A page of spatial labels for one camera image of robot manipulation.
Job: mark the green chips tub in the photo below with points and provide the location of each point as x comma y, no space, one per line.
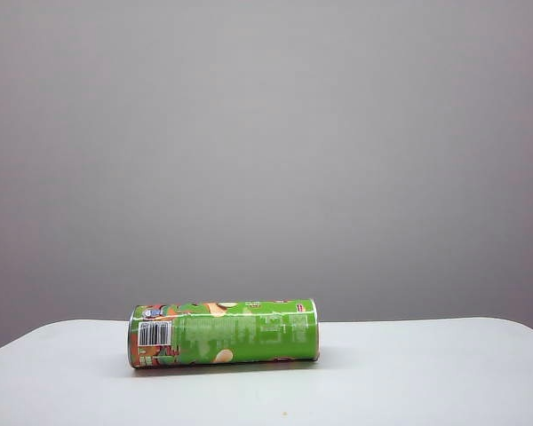
248,337

